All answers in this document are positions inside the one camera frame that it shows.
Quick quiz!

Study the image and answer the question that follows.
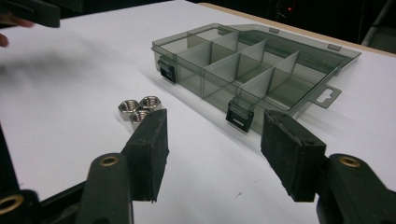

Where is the smoky clear plastic organizer box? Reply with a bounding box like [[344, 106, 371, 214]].
[[150, 22, 362, 135]]

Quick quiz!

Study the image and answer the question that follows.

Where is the metal stand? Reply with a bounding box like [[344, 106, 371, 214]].
[[361, 0, 396, 54]]

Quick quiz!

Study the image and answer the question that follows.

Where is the steel hex nut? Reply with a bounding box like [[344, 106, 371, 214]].
[[129, 109, 151, 131], [138, 95, 163, 113], [118, 99, 141, 122]]

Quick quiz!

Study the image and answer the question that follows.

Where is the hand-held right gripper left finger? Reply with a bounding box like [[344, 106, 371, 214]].
[[74, 108, 171, 224]]

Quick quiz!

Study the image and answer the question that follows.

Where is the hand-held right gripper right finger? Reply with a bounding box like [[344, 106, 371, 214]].
[[260, 109, 396, 224]]

